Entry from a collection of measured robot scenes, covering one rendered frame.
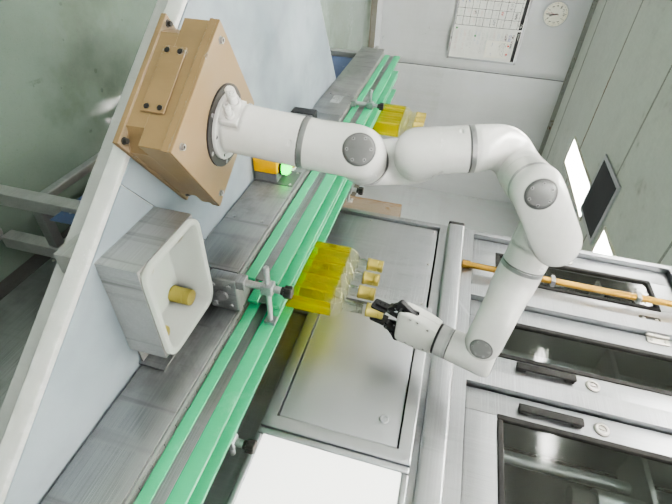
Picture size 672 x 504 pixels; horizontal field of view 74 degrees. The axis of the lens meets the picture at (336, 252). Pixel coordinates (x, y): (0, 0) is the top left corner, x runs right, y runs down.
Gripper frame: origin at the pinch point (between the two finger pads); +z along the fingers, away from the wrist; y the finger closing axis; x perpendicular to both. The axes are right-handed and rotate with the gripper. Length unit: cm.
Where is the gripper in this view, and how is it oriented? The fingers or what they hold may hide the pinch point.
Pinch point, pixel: (379, 311)
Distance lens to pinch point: 111.2
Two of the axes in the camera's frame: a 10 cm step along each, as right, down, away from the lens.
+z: -8.5, -3.6, 3.9
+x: -5.2, 5.2, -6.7
